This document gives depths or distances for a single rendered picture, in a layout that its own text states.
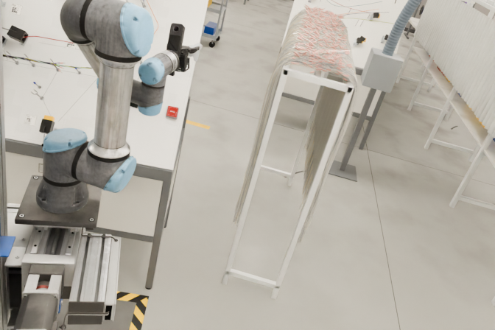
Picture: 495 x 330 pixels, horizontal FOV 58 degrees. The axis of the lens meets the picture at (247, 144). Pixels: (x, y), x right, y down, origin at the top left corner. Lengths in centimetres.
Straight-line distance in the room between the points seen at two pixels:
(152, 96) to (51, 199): 43
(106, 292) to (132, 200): 111
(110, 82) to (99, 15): 17
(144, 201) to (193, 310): 74
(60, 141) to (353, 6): 406
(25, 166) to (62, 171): 110
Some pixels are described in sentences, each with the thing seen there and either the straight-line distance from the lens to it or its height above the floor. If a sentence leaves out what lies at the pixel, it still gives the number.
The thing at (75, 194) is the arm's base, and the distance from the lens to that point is 145.
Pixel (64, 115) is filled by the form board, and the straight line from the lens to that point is 233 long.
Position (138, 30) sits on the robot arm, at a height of 176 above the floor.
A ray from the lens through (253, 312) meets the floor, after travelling 284.
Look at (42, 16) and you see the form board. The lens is 251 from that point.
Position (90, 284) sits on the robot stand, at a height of 108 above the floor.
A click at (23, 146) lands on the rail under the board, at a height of 85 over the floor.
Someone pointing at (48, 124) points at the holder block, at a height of 100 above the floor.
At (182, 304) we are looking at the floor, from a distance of 277.
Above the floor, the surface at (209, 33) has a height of 21.
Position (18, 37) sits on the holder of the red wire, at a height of 130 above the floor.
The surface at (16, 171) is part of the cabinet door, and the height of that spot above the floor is 67.
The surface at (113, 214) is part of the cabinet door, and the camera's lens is 249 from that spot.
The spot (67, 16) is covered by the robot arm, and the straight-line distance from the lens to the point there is 119.
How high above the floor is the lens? 208
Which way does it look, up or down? 28 degrees down
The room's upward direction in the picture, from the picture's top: 15 degrees clockwise
